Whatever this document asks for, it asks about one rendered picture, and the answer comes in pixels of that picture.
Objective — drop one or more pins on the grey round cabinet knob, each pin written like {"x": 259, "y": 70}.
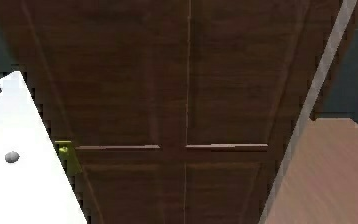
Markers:
{"x": 12, "y": 156}

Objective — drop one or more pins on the dark brown wooden door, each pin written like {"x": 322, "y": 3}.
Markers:
{"x": 187, "y": 83}

